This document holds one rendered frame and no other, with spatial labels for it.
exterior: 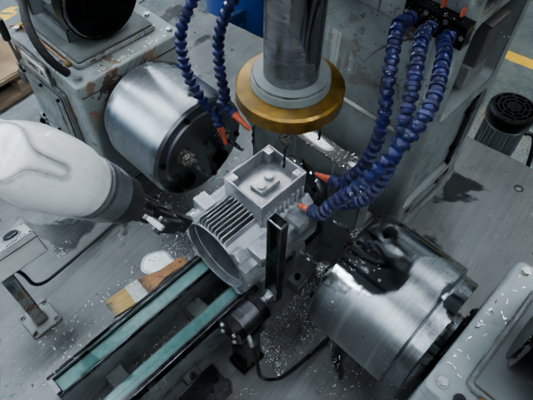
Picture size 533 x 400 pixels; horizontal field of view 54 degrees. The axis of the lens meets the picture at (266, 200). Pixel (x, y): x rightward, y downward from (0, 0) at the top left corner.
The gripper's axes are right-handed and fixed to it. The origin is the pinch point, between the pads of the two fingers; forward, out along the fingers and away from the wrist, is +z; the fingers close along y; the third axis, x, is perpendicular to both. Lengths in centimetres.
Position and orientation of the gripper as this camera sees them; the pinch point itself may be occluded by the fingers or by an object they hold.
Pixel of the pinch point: (177, 221)
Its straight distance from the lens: 97.0
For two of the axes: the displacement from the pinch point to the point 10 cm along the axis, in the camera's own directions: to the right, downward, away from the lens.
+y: -7.2, -5.7, 4.0
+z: 3.3, 2.3, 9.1
